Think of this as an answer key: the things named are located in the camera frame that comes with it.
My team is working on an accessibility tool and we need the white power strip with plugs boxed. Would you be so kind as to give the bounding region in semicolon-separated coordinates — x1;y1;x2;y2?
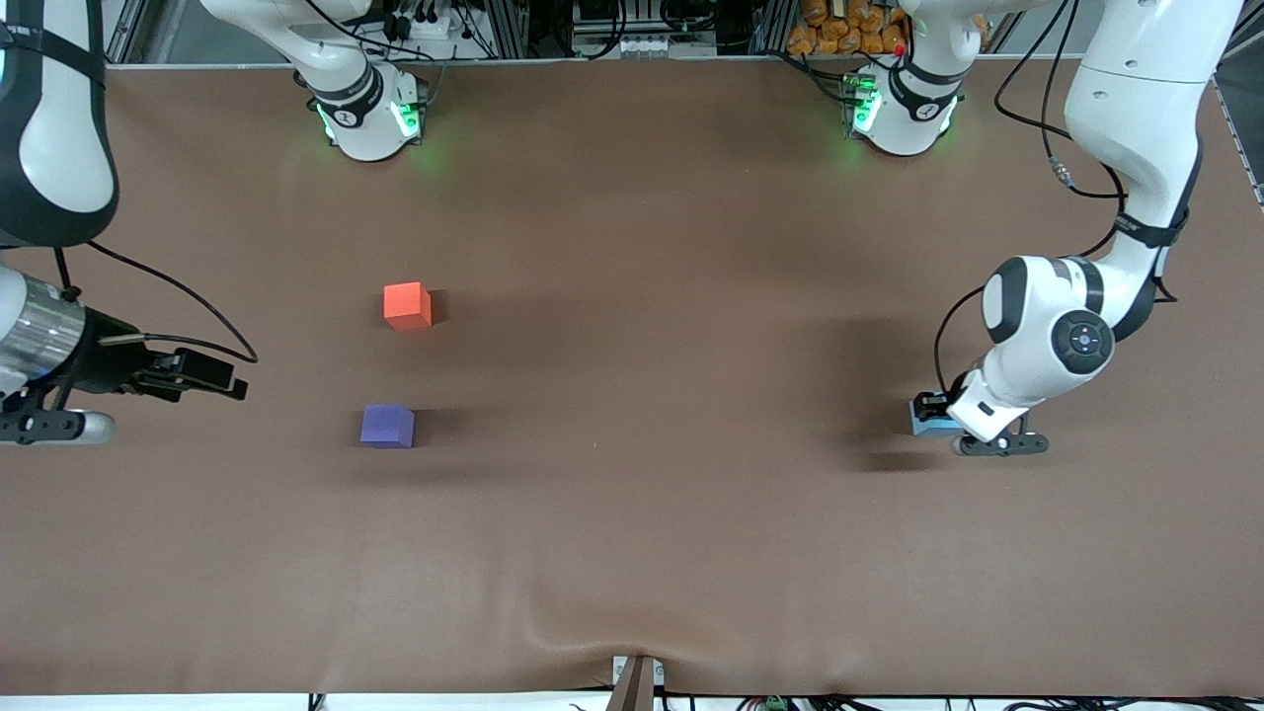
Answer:
380;0;460;42

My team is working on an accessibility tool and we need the brown table clamp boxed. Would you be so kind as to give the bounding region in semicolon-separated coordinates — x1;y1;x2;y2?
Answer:
607;654;666;711

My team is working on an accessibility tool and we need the purple foam block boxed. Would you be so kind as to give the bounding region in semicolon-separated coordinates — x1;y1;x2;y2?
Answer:
360;404;417;450

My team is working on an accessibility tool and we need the light blue foam block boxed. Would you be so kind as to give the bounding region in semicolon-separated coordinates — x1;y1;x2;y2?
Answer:
909;395;965;438

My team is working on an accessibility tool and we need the orange foam block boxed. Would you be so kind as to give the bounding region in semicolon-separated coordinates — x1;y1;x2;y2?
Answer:
383;281;434;332

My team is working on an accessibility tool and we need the brown table cover sheet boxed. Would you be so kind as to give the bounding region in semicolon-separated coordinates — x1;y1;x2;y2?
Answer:
0;54;1264;697

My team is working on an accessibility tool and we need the white socket strip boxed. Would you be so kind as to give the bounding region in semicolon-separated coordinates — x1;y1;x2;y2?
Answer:
576;35;714;58

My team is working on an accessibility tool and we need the aluminium frame profile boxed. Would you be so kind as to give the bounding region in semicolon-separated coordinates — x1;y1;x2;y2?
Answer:
103;0;149;66
1213;0;1264;206

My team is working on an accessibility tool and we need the aluminium frame post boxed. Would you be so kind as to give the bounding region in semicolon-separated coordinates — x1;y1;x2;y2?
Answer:
750;0;793;55
484;0;530;60

